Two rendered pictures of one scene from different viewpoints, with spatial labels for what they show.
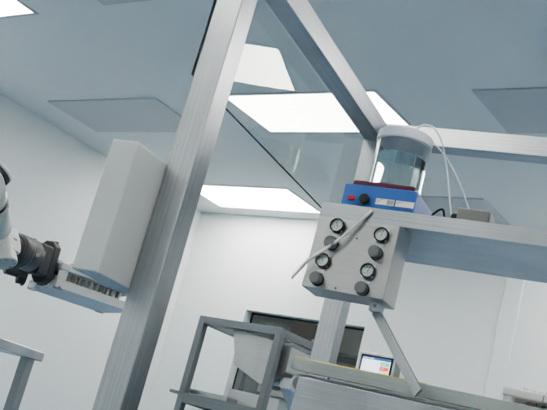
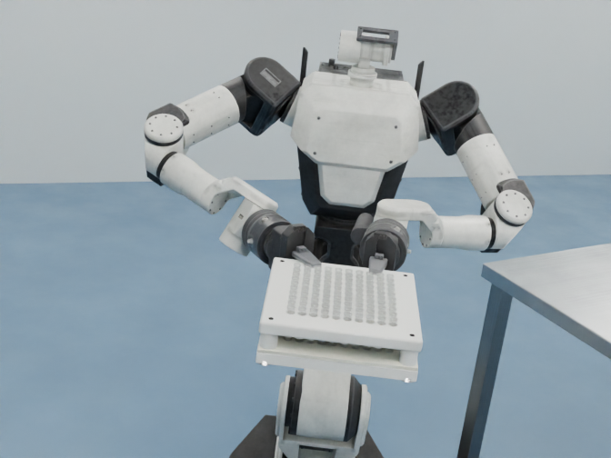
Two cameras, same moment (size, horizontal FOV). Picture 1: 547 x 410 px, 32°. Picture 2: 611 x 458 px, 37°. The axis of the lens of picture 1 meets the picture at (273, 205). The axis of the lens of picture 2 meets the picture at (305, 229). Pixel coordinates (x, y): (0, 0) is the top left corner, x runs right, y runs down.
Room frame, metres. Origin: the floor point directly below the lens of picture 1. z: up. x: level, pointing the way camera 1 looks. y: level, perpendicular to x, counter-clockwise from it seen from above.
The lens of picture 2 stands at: (3.32, -0.70, 1.67)
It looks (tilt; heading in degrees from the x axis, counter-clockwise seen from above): 22 degrees down; 120
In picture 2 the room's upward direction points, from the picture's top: 6 degrees clockwise
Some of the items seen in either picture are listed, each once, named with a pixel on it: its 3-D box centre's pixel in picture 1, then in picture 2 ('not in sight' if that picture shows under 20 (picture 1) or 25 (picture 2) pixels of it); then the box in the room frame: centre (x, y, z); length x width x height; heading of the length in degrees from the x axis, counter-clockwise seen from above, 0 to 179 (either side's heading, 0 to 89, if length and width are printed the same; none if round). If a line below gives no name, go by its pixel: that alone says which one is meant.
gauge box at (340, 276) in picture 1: (356, 260); not in sight; (2.34, -0.24, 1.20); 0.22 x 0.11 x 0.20; 63
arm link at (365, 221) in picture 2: not in sight; (381, 237); (2.62, 0.79, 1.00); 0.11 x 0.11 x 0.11; 21
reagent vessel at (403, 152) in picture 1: (400, 162); not in sight; (2.41, -0.30, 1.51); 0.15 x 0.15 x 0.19
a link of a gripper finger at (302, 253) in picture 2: not in sight; (308, 256); (2.61, 0.54, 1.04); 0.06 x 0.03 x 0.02; 151
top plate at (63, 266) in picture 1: (85, 280); (342, 301); (2.72, 0.47, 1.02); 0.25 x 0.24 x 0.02; 29
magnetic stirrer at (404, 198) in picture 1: (387, 209); not in sight; (2.41, -0.30, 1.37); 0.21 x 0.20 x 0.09; 153
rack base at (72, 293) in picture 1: (80, 296); (338, 327); (2.72, 0.47, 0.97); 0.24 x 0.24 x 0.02; 29
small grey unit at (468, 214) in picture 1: (470, 224); not in sight; (2.29, -0.50, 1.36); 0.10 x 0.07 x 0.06; 63
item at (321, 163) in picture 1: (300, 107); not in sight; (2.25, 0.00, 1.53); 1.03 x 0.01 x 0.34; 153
